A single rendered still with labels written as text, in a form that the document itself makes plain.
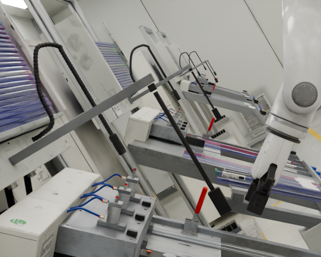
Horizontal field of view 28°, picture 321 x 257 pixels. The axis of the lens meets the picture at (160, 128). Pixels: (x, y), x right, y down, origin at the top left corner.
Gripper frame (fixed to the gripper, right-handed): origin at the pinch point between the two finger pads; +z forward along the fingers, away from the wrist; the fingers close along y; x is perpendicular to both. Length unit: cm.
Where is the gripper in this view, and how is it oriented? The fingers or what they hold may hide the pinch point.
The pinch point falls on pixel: (253, 203)
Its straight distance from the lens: 134.1
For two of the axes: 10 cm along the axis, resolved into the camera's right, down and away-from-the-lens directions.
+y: -0.9, 1.1, -9.9
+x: 9.3, 3.8, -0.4
